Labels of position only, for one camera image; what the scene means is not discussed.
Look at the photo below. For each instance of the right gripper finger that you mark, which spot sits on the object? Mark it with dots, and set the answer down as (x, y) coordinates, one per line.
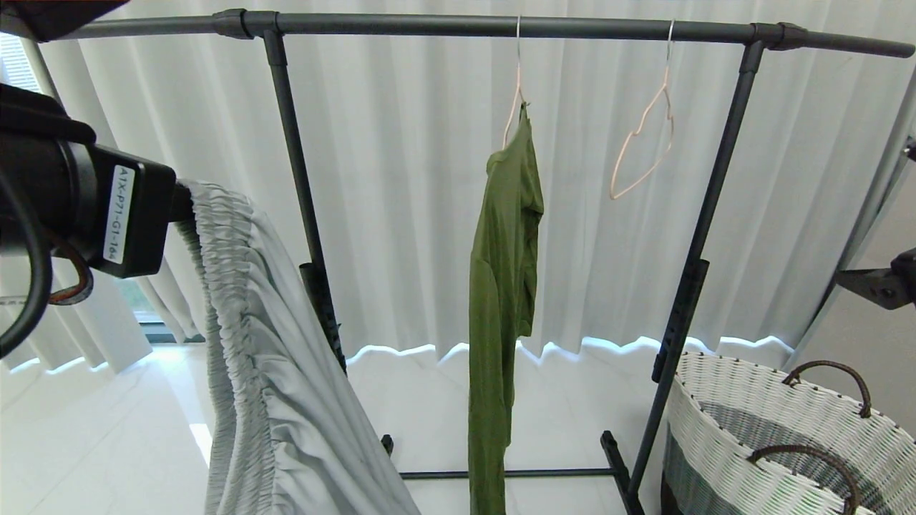
(876, 286)

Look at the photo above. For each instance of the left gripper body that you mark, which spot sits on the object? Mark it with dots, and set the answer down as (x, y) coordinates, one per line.
(150, 214)

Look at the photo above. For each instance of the pale grey shorts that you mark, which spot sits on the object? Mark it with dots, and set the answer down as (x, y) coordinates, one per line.
(286, 357)

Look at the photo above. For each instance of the pink clothes hanger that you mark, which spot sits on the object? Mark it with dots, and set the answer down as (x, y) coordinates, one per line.
(517, 71)
(669, 107)

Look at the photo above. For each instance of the green t-shirt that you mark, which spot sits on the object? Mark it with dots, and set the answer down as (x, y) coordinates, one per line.
(501, 286)

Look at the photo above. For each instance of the white laundry basket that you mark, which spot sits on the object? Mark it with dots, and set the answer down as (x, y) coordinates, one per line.
(730, 400)

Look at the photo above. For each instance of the black clothes rack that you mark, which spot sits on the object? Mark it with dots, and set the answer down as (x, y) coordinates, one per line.
(429, 25)

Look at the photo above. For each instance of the window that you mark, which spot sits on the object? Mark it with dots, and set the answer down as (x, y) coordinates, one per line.
(143, 307)

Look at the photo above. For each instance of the white curtain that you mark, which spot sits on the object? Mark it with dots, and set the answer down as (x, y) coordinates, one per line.
(86, 329)
(393, 179)

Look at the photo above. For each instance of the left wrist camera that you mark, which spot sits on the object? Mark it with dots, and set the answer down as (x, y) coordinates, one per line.
(36, 114)

